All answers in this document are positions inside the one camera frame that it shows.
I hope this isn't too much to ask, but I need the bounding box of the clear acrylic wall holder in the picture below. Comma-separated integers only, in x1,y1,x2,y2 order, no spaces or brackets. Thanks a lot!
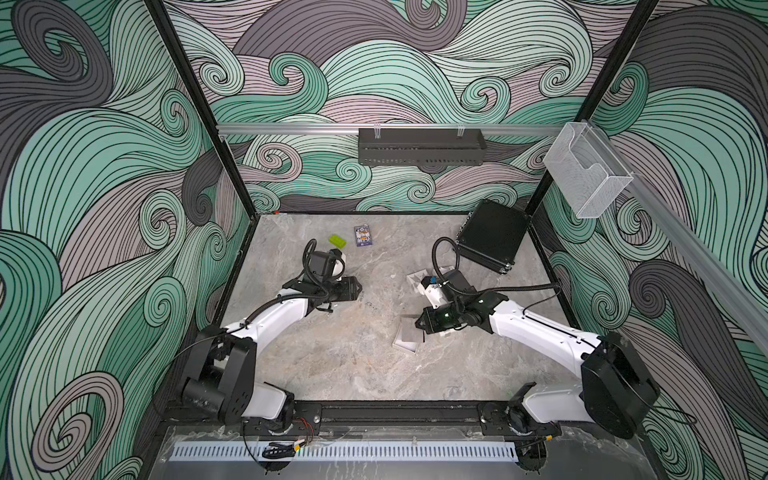
544,121,633,219

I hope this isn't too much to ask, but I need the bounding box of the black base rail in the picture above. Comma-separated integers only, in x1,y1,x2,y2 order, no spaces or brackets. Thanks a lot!
203,398,639,440

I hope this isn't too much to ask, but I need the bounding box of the aluminium wall rail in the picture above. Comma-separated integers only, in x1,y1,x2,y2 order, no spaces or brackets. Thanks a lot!
216,122,563,137

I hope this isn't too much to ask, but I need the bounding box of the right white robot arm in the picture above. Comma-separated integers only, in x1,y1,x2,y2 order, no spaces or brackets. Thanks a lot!
415,267,698,439

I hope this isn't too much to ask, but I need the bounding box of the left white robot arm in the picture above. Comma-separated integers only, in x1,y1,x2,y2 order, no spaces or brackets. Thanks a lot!
177,239,362,430

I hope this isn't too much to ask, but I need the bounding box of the white slotted cable duct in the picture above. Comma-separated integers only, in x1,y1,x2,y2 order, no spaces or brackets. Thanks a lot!
168,440,518,463

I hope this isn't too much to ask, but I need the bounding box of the black aluminium case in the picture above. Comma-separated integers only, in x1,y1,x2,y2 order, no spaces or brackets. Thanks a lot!
456,200,530,274

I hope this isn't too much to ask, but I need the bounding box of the green rectangular block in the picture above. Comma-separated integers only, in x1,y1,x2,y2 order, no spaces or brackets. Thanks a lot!
328,234,347,249

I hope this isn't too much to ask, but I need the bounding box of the black wall-mounted tray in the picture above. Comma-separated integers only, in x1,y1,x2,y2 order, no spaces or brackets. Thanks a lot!
357,129,488,173

